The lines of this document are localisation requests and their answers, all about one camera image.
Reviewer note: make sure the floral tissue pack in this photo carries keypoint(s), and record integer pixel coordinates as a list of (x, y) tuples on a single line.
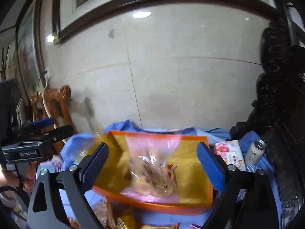
[(230, 153)]

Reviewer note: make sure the red checked candy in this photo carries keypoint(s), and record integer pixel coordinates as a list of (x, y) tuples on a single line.
[(172, 170)]

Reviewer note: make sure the silver drink can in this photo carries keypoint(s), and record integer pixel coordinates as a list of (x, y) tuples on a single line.
[(256, 151)]

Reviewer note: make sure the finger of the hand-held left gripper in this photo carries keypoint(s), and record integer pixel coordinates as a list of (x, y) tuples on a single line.
[(43, 122), (59, 133)]

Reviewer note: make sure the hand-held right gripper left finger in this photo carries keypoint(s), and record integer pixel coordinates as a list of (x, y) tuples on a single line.
[(97, 162)]

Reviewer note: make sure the white wall socket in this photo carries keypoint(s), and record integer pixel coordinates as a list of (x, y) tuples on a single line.
[(47, 72)]

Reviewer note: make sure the person's left hand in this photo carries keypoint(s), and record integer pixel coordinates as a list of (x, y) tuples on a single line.
[(26, 177)]

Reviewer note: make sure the carved wooden chair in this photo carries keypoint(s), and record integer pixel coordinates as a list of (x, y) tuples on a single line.
[(63, 107)]

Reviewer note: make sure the framed flower painting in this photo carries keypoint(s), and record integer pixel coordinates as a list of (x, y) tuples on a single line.
[(28, 52)]

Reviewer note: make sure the clear bag of biscuits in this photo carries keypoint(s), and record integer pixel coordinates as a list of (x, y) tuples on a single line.
[(152, 171)]

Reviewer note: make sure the clear snack packet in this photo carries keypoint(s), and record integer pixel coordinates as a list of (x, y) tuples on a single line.
[(102, 212)]

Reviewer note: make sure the yellow snack packet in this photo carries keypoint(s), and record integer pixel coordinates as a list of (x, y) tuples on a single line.
[(128, 223)]

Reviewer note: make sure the orange cardboard box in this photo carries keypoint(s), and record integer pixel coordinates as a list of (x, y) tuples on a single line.
[(190, 171)]

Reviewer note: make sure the blue cloth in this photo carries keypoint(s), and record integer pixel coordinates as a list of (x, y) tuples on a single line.
[(73, 145)]

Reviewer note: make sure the dark carved wooden furniture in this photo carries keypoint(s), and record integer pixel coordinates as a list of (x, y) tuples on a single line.
[(281, 88)]

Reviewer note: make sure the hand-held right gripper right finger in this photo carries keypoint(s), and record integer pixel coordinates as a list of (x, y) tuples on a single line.
[(209, 162)]

